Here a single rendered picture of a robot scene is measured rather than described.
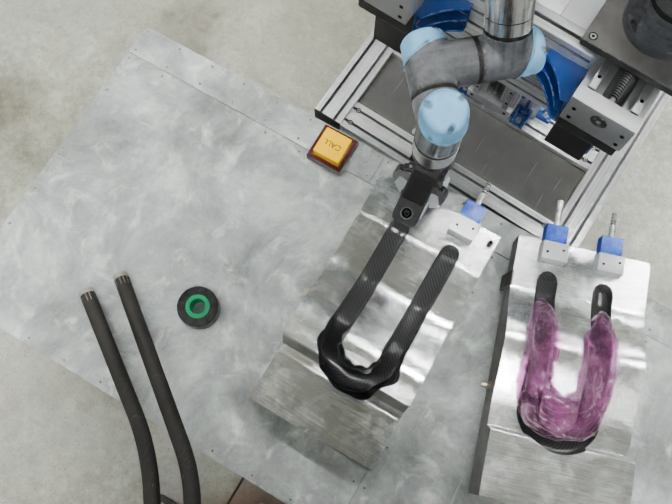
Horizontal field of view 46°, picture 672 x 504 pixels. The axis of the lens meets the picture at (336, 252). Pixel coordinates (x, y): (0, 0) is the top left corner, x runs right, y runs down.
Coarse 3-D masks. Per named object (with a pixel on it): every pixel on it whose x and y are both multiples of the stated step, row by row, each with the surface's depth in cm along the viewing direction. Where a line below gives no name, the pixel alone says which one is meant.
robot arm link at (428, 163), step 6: (414, 132) 128; (414, 144) 127; (414, 150) 128; (414, 156) 130; (420, 156) 127; (420, 162) 129; (426, 162) 127; (432, 162) 127; (438, 162) 126; (444, 162) 127; (450, 162) 129; (432, 168) 129; (438, 168) 129
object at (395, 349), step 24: (384, 240) 150; (384, 264) 149; (432, 264) 148; (360, 288) 148; (432, 288) 148; (336, 312) 142; (360, 312) 144; (408, 312) 146; (336, 336) 143; (408, 336) 143; (336, 360) 145; (384, 360) 142; (336, 384) 144; (360, 384) 144; (384, 384) 137
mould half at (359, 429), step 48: (384, 192) 152; (432, 240) 149; (480, 240) 150; (336, 288) 146; (384, 288) 148; (288, 336) 141; (384, 336) 142; (432, 336) 144; (288, 384) 145; (336, 432) 143; (384, 432) 143
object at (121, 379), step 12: (84, 288) 153; (84, 300) 152; (96, 300) 153; (96, 312) 151; (96, 324) 150; (96, 336) 149; (108, 336) 149; (108, 348) 148; (108, 360) 147; (120, 360) 147; (120, 372) 146; (120, 384) 145; (120, 396) 144; (132, 396) 144; (132, 408) 143
